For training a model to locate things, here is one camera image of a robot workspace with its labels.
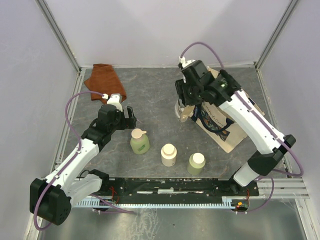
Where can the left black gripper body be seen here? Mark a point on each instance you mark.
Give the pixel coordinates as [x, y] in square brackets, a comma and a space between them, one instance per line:
[119, 124]

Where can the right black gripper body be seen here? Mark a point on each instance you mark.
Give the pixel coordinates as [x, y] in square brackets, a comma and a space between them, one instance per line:
[189, 94]

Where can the green pump bottle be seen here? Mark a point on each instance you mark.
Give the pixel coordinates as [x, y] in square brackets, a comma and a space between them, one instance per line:
[139, 141]

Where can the clear amber liquid bottle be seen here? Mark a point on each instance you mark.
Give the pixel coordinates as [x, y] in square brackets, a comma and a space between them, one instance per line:
[183, 112]

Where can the beige canvas tote bag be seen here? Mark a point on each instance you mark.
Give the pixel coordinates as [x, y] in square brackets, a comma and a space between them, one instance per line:
[218, 125]

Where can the cream bottle with cap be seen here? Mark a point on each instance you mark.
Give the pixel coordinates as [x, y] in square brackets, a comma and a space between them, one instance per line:
[168, 155]

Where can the green bottle with white cap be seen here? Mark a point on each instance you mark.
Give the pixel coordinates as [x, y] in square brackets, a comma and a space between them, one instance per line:
[196, 163]

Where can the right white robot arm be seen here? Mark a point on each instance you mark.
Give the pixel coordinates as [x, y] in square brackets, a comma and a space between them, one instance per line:
[271, 145]

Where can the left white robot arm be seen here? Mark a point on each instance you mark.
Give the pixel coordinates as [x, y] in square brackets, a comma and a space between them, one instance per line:
[53, 197]

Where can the brown folded towel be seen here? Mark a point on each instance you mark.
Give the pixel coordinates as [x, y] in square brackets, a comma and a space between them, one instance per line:
[105, 80]

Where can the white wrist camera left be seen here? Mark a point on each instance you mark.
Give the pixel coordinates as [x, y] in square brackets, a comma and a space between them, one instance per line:
[115, 99]

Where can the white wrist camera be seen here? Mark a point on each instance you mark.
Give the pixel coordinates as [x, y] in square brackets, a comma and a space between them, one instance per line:
[115, 99]
[183, 62]

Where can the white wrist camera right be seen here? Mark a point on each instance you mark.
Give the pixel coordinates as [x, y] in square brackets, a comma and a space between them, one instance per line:
[183, 62]

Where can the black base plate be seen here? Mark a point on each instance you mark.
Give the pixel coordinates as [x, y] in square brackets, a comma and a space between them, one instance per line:
[126, 186]

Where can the blue toothed cable duct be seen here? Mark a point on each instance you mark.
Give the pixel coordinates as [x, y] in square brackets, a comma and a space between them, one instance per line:
[162, 201]

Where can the aluminium frame rail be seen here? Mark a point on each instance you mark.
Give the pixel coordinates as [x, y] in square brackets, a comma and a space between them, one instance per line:
[47, 13]

